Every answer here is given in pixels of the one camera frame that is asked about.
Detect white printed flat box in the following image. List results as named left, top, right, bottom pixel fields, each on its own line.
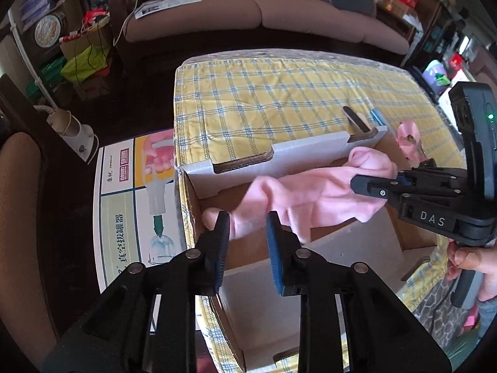
left=92, top=127, right=189, bottom=335

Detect yellow plaid tablecloth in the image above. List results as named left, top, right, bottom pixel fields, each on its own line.
left=173, top=56, right=467, bottom=373

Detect black nail file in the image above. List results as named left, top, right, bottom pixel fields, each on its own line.
left=342, top=106, right=369, bottom=135

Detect person's right hand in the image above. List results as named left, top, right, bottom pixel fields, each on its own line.
left=446, top=237, right=497, bottom=304

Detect green plastic bag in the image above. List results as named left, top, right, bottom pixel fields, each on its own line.
left=60, top=44, right=111, bottom=84

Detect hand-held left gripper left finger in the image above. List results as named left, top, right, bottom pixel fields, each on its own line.
left=42, top=210, right=231, bottom=373

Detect white garment steamer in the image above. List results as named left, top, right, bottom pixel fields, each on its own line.
left=7, top=8, right=100, bottom=164

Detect printed paper sheets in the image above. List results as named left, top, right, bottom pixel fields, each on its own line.
left=134, top=0, right=200, bottom=20

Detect white cardboard box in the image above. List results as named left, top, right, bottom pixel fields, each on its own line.
left=176, top=130, right=439, bottom=371

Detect purple plastic bin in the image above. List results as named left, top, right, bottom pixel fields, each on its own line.
left=422, top=60, right=451, bottom=96

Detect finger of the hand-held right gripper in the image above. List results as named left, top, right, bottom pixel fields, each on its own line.
left=397, top=159, right=468, bottom=186
left=350, top=174, right=467, bottom=207

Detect blue nail file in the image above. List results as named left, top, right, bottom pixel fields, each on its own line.
left=369, top=108, right=390, bottom=131

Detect pink cloth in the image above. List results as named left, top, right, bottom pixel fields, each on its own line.
left=202, top=145, right=399, bottom=243

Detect brown padded chair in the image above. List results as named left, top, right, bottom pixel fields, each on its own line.
left=0, top=132, right=59, bottom=358

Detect round printed tin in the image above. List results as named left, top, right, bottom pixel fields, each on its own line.
left=34, top=13, right=66, bottom=45

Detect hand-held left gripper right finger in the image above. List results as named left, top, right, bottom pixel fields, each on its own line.
left=266, top=210, right=453, bottom=373

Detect brown fabric sofa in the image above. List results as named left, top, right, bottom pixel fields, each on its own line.
left=109, top=0, right=412, bottom=55

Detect brown cardboard box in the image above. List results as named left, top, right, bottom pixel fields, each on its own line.
left=58, top=23, right=113, bottom=63

